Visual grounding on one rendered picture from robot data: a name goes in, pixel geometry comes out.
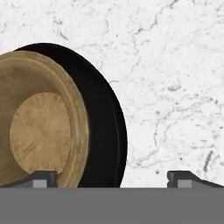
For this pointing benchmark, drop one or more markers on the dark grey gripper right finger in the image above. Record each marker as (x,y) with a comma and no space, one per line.
(180,176)

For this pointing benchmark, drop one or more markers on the wooden bowl with black outside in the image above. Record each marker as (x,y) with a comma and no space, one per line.
(58,96)

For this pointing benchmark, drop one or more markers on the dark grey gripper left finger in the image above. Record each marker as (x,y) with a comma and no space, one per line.
(43,176)

